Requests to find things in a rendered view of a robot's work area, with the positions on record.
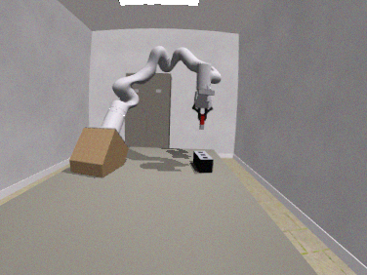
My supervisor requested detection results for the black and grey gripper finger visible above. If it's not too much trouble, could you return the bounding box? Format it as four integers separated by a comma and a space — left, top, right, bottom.
204, 107, 213, 121
192, 104, 201, 121

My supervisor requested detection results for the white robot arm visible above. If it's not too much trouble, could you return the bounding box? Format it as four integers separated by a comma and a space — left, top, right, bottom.
98, 46, 222, 133

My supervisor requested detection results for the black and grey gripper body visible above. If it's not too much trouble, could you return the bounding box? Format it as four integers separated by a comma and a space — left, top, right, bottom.
194, 91, 212, 108

